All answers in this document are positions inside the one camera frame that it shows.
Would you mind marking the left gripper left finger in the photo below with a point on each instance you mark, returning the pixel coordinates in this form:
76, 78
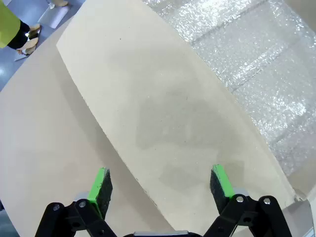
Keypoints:
98, 187

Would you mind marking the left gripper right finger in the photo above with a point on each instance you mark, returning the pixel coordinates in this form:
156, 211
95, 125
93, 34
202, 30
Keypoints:
222, 185

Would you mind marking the brown cardboard shipping box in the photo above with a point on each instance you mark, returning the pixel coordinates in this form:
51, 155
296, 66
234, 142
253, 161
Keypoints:
153, 103

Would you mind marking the clear bubble wrap sheet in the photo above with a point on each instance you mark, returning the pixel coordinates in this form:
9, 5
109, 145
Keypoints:
259, 61

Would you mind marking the person in yellow apron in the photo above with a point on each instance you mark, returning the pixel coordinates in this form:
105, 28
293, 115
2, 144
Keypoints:
8, 27

